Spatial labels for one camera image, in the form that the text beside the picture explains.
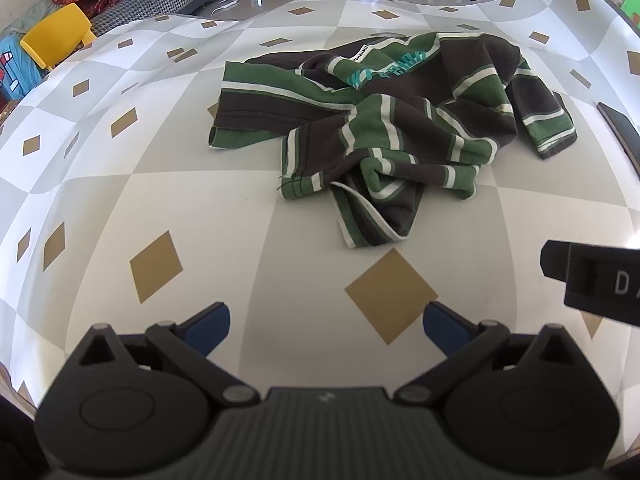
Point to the white power strip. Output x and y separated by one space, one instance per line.
225 5

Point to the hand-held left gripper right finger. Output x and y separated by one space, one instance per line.
442 327

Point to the checkered diamond table cover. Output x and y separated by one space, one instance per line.
200 200

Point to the black smartphone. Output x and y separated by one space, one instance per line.
625 130

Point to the green brown striped t-shirt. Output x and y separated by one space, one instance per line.
395 125

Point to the yellow plastic chair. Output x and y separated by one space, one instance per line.
52 35

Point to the blue cartoon cloth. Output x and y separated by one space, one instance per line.
15 70

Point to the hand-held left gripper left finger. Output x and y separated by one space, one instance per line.
210 325

